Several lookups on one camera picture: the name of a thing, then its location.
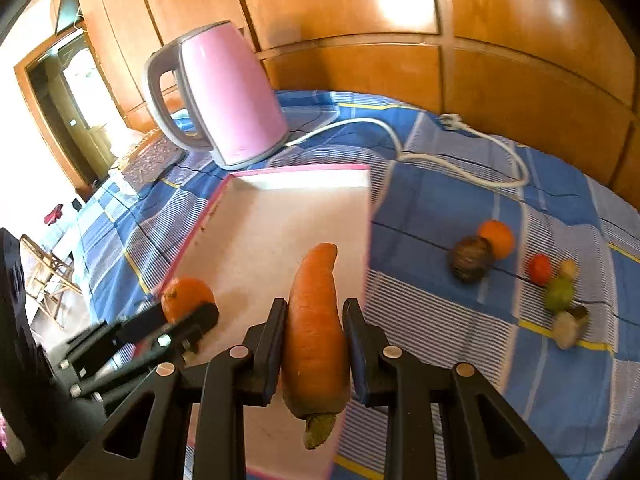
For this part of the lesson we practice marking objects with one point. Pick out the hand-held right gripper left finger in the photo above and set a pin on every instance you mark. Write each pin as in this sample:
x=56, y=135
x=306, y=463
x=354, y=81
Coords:
x=277, y=347

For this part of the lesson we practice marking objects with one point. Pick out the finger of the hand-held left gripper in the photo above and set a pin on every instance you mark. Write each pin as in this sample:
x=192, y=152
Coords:
x=197, y=320
x=140, y=327

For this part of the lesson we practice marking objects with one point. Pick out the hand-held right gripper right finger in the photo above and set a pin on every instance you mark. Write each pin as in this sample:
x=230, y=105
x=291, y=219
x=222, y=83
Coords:
x=355, y=355

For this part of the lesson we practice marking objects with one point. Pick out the orange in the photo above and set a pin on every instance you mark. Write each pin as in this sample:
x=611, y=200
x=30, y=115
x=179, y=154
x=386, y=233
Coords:
x=498, y=237
x=185, y=294
x=315, y=340

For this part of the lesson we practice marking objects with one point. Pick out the white tray with pink rim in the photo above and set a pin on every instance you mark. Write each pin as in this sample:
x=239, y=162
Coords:
x=280, y=220

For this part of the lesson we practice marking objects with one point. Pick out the dark brown pastry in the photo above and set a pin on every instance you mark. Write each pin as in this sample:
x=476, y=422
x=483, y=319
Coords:
x=470, y=260

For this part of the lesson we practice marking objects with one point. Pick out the green round fruit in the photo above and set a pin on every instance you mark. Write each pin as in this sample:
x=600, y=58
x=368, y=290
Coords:
x=559, y=294

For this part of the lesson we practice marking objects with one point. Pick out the cut dark-skinned white piece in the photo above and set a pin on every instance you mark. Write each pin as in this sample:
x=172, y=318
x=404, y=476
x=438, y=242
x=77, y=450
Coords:
x=567, y=331

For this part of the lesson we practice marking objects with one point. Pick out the wooden chair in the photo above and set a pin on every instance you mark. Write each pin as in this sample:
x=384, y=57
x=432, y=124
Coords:
x=31, y=246

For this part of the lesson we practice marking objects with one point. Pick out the red object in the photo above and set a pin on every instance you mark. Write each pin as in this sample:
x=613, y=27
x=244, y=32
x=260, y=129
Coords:
x=52, y=213

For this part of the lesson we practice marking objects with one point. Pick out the silver patterned tissue box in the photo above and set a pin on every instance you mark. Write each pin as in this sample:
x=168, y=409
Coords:
x=150, y=160

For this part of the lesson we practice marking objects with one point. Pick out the blue plaid blanket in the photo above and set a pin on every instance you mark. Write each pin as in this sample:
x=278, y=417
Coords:
x=440, y=200

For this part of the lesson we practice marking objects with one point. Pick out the small red tomato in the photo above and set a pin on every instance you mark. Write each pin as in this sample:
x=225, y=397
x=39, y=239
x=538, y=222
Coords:
x=540, y=269

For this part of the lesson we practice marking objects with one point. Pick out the pink electric kettle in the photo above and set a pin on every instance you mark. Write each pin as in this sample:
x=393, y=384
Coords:
x=235, y=95

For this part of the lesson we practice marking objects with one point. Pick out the small yellow fruit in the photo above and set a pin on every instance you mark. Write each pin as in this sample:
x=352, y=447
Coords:
x=569, y=269

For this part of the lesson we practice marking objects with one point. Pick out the wooden door frame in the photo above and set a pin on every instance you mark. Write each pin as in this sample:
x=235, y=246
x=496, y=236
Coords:
x=22, y=80

